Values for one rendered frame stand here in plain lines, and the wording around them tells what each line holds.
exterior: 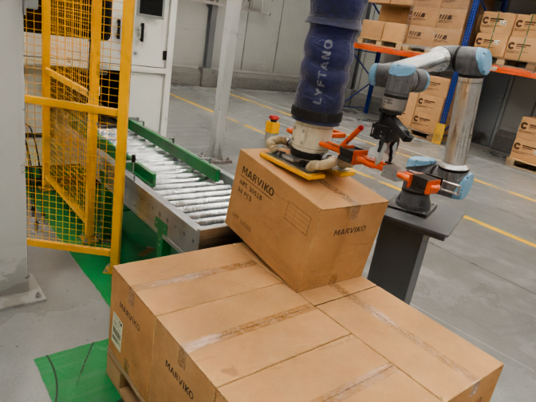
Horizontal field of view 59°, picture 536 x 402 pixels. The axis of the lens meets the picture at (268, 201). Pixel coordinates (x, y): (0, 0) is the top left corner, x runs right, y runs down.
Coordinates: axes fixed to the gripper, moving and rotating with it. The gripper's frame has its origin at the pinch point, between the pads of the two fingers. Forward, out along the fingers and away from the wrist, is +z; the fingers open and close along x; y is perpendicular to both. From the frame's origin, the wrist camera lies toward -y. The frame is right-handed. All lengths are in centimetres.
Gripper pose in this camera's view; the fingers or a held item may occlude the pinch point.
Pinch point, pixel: (384, 163)
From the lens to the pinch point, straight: 189.9
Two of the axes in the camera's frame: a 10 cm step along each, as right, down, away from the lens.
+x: -7.8, 0.9, -6.2
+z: -1.5, 9.3, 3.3
